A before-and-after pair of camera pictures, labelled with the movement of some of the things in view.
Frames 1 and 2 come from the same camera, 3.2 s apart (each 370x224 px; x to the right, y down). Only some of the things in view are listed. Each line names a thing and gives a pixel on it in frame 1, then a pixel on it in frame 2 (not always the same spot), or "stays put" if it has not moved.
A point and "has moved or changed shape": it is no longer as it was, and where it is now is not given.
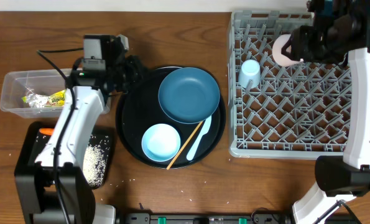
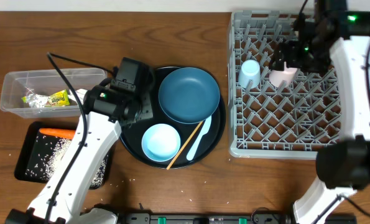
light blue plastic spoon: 204,130 stays put
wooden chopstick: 185,145 stays put
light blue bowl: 160,142 stays put
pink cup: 281,58 has moved or changed shape
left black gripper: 137,64 -> 150,111
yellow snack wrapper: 35,101 stays put
